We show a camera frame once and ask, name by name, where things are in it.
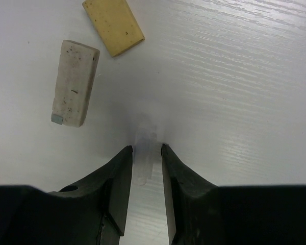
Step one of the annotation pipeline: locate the clear pen cap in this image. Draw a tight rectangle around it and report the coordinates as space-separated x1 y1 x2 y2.
132 114 158 186

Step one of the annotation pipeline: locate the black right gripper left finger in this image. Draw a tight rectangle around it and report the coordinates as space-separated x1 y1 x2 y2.
0 146 133 244

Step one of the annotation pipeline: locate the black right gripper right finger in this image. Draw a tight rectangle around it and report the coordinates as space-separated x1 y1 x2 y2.
161 144 306 244

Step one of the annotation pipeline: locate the grey eraser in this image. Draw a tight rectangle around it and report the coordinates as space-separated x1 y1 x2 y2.
51 40 100 128

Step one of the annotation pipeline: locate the yellow eraser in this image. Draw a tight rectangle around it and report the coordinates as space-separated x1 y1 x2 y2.
82 0 145 57

